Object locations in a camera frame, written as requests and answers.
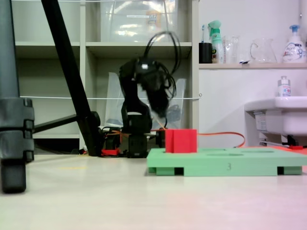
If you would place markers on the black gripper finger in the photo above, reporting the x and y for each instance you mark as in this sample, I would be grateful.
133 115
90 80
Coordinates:
158 105

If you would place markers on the red cross columnar block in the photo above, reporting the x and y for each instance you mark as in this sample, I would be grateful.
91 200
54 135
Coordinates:
181 141

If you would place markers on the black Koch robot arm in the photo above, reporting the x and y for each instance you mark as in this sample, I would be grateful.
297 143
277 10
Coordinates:
132 107

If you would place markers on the small red block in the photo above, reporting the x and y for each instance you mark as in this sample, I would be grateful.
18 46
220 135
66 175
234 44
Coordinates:
295 147

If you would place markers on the black table clamp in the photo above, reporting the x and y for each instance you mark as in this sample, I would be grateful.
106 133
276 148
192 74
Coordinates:
160 139

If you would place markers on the beige shelf unit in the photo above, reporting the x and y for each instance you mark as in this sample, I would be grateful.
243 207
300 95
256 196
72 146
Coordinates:
108 49

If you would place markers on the clear plastic storage box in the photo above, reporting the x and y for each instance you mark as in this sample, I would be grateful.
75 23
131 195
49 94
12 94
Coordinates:
124 24

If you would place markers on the black cup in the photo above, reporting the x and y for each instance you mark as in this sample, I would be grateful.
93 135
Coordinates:
205 53

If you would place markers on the red clamp piece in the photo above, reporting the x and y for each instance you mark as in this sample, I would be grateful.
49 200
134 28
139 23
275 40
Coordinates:
110 152

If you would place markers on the blue white toothbrush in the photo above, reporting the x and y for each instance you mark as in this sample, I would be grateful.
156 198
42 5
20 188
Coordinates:
203 32

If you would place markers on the green spray bottle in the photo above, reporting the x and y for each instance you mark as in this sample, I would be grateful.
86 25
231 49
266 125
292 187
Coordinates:
216 45

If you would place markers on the slim black tripod leg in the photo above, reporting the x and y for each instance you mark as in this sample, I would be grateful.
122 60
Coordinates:
69 72

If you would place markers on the clear plastic cup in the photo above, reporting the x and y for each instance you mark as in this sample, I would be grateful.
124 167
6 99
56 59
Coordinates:
232 50

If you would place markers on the green shape sorter board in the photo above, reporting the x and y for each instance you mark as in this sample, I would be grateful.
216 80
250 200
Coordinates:
223 163

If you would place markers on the light wooden ledge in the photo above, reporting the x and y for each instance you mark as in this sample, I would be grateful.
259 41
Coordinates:
251 66

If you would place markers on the black tripod brace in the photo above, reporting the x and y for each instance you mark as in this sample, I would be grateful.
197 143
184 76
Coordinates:
55 123

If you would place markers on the glass pitcher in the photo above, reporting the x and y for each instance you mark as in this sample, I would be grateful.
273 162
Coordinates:
263 52

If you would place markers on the white sink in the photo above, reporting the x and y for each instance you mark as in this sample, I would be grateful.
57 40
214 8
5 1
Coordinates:
283 115

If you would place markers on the clear sanitizer bottle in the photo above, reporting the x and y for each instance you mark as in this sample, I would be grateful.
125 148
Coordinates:
284 87

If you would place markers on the white foam soap bottle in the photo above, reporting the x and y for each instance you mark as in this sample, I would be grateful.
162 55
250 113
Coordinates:
294 51

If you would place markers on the thick grey tripod leg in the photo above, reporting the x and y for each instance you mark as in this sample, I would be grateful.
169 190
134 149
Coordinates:
12 119

